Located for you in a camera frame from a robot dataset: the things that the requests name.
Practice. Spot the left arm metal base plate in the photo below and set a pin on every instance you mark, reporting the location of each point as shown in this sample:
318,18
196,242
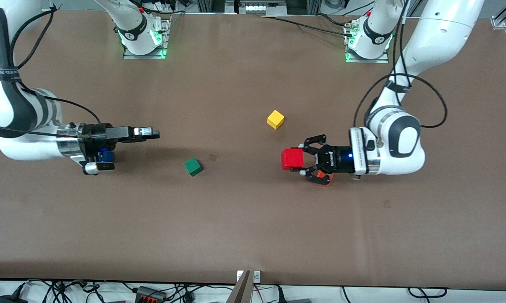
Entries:
362,61

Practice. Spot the small white edge bracket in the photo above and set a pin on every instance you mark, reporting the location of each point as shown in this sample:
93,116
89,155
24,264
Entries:
257,276
239,275

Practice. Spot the black orange power strip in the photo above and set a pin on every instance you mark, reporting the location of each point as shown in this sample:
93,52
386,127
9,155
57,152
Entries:
149,294

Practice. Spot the green cube block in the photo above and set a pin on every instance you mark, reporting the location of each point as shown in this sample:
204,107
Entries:
192,166

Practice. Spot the orange cube block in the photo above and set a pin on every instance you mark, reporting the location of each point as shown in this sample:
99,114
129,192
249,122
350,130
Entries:
320,174

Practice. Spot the brown table cover sheet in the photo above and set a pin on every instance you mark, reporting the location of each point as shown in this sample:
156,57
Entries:
252,235

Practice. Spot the grey slanted post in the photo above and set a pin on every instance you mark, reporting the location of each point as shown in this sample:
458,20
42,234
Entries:
242,292

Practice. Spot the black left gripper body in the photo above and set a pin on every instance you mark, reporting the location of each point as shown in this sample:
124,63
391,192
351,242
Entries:
336,160

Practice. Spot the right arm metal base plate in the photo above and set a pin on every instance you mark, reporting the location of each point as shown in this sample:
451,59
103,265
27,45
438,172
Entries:
143,57

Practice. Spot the blue cube block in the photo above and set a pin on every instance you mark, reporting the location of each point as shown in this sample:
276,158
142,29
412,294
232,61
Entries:
105,156

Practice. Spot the grey electronics box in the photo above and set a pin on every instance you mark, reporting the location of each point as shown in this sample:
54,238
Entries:
261,8

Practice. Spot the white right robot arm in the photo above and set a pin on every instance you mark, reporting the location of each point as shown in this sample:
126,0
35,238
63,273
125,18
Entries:
25,147

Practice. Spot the metal table corner bracket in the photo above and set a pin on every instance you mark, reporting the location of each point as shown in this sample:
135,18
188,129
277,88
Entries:
498,22

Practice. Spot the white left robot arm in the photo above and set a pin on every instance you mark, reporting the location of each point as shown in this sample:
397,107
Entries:
438,33

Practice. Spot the red cube block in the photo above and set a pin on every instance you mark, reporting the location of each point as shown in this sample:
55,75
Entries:
292,160

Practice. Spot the black floor adapter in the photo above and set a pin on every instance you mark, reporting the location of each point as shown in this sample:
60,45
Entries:
9,299

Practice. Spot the yellow cube block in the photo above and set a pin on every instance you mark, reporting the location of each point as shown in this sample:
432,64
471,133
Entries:
275,119

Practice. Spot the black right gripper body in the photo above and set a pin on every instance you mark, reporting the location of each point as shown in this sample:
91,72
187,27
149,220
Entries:
95,136

